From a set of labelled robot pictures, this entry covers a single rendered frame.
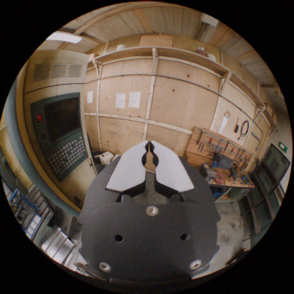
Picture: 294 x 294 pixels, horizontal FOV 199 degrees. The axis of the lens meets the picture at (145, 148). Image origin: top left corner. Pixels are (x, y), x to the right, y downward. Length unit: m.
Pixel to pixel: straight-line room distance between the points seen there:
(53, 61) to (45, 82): 0.17
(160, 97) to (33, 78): 1.62
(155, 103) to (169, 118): 0.36
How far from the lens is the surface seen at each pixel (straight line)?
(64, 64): 0.88
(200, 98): 1.63
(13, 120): 0.31
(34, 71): 0.83
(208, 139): 1.73
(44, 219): 1.17
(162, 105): 1.53
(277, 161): 3.69
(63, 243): 1.21
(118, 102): 1.82
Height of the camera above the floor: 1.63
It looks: 32 degrees down
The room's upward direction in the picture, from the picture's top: 9 degrees clockwise
